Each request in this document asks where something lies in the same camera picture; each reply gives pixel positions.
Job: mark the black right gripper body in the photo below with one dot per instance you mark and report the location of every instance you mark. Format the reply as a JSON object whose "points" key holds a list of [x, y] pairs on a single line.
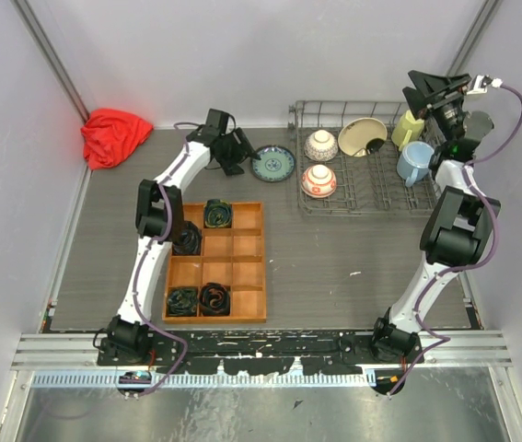
{"points": [[446, 111]]}

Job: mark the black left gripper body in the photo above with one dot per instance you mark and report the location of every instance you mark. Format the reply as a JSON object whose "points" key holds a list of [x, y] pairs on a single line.
{"points": [[233, 150]]}

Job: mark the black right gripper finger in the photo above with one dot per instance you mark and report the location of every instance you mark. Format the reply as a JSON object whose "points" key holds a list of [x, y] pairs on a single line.
{"points": [[429, 84], [416, 101]]}

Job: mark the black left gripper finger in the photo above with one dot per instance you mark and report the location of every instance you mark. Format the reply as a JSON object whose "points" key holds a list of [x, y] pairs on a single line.
{"points": [[231, 169], [245, 147]]}

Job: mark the yellow green ceramic mug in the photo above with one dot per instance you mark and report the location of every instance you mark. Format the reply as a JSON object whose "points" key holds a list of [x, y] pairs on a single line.
{"points": [[407, 130]]}

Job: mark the blue green patterned plate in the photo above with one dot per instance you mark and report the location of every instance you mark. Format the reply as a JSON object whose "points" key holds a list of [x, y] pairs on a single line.
{"points": [[274, 163]]}

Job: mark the light blue ceramic mug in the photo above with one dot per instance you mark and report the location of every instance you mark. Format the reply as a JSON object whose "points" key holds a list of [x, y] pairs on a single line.
{"points": [[413, 163]]}

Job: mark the cream plate with flower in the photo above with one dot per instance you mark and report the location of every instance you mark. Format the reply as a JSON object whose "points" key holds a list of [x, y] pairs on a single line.
{"points": [[362, 137]]}

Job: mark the white purple patterned bowl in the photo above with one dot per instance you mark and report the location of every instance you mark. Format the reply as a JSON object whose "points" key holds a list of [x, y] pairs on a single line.
{"points": [[321, 146]]}

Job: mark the red orange patterned bowl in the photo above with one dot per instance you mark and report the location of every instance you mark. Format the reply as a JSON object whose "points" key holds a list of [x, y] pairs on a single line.
{"points": [[318, 181]]}

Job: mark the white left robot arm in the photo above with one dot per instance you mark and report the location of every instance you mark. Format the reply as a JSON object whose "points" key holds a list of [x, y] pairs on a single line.
{"points": [[159, 219]]}

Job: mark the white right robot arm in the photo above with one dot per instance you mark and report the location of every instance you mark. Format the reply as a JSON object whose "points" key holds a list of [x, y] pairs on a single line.
{"points": [[459, 228]]}

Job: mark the blue yellow rolled tie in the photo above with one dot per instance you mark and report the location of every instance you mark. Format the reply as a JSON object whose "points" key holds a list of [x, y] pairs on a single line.
{"points": [[217, 214]]}

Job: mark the dark brown rolled tie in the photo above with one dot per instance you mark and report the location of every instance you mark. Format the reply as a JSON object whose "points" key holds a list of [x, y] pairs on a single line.
{"points": [[189, 242]]}

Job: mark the orange wooden compartment tray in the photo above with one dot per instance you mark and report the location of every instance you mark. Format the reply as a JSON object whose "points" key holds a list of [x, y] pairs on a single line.
{"points": [[234, 257]]}

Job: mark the red crumpled cloth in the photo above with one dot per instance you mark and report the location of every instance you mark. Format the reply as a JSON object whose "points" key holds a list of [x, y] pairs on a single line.
{"points": [[111, 136]]}

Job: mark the black orange rolled tie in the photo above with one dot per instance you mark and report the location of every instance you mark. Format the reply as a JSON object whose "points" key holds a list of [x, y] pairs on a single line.
{"points": [[214, 300]]}

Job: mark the grey wire dish rack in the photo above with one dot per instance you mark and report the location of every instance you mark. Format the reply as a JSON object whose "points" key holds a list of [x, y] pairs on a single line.
{"points": [[365, 185]]}

